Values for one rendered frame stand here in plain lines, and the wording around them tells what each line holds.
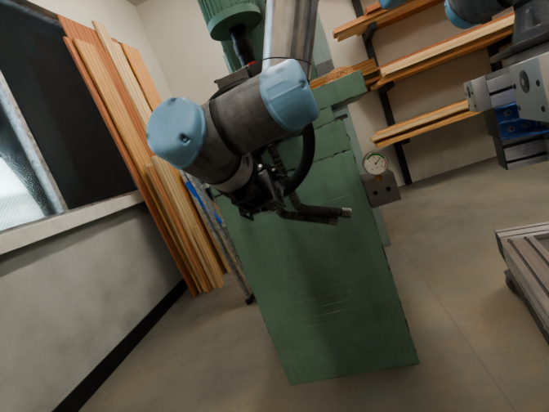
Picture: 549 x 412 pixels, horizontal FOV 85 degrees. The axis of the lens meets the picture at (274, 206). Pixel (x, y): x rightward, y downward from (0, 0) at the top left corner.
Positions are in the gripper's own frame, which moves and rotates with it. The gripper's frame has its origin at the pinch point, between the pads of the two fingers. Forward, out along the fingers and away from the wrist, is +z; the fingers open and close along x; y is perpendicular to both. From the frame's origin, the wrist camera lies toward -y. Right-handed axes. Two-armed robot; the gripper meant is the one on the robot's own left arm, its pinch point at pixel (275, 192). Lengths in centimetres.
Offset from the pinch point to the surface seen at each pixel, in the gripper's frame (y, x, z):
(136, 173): -92, -116, 90
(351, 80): -26.4, 25.5, 13.0
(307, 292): 20.1, -9.9, 37.6
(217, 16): -61, -2, 3
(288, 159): -15.6, 1.7, 18.6
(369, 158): -5.6, 21.9, 17.4
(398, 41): -181, 103, 207
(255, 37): -65, 4, 20
